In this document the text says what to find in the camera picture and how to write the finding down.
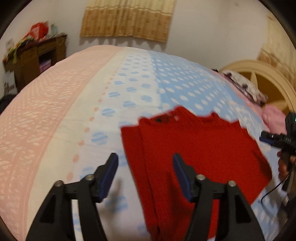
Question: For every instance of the right hand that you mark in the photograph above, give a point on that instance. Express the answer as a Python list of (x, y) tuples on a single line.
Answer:
[(282, 167)]

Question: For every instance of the beige patterned curtain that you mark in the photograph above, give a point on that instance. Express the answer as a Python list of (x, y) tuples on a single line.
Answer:
[(149, 20)]

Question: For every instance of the white bag beside cabinet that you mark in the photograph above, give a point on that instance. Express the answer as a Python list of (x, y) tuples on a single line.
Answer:
[(9, 83)]

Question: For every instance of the brown wooden cabinet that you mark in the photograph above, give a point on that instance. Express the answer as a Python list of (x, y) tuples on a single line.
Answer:
[(26, 63)]

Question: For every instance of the cream wooden headboard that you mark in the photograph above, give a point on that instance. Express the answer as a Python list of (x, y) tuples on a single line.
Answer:
[(269, 81)]

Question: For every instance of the red bag on cabinet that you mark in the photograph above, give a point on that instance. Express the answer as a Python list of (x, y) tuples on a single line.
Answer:
[(38, 31)]

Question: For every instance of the red knitted sweater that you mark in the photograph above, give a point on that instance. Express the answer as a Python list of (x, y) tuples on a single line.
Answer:
[(216, 148)]

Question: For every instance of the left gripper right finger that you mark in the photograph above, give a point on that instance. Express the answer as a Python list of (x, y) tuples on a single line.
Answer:
[(236, 220)]

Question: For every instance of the pink blue bed sheet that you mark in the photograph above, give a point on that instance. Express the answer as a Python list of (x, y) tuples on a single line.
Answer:
[(67, 121)]

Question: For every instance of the black white patterned pillow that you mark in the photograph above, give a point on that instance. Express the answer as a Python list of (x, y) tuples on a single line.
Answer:
[(246, 87)]

